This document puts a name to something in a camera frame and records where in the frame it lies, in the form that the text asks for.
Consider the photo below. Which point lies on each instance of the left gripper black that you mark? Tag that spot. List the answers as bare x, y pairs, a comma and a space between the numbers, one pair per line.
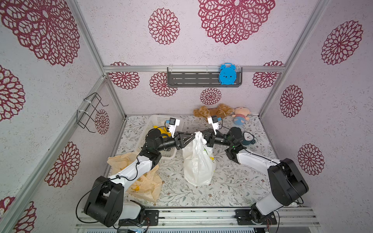
178, 141

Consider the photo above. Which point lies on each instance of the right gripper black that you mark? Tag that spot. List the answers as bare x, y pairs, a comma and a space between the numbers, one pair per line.
210, 138

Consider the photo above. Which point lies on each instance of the orange-yellow banana bunch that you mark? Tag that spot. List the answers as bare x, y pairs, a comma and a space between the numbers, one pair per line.
163, 130

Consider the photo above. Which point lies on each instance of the white plastic bag lemon print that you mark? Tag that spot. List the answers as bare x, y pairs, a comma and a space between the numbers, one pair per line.
199, 162

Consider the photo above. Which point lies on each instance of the beige plastic bag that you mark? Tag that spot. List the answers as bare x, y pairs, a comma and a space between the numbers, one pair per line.
146, 187

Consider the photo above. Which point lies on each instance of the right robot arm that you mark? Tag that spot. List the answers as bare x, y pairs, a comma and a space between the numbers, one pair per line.
286, 182

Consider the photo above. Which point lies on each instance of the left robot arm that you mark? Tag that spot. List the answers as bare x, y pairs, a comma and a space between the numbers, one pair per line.
105, 202

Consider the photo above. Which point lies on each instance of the white perforated plastic basket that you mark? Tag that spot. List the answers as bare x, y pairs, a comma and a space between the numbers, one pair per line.
158, 120

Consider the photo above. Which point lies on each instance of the brown teddy bear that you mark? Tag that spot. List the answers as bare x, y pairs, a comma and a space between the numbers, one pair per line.
222, 111

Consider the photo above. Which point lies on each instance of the dark green alarm clock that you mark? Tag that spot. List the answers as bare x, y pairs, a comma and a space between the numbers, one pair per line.
249, 139

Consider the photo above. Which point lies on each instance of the pink doll blue outfit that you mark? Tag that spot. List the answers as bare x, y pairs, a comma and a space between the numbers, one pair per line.
241, 115

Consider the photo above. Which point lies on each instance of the blue alarm clock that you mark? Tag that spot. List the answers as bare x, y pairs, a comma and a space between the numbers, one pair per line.
227, 75

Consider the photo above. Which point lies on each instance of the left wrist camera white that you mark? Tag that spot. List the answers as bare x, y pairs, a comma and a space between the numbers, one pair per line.
172, 124

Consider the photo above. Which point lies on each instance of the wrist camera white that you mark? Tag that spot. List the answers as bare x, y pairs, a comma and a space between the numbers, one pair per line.
214, 121
172, 124

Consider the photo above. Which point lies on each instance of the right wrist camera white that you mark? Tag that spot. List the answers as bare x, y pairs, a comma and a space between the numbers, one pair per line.
214, 121

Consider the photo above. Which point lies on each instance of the grey wall shelf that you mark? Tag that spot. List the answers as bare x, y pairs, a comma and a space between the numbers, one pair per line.
198, 79

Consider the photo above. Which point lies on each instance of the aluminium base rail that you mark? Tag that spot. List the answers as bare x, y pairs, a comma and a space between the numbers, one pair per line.
216, 217

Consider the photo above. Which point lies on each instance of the black wire wall rack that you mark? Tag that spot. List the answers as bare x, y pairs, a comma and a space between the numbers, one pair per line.
85, 116

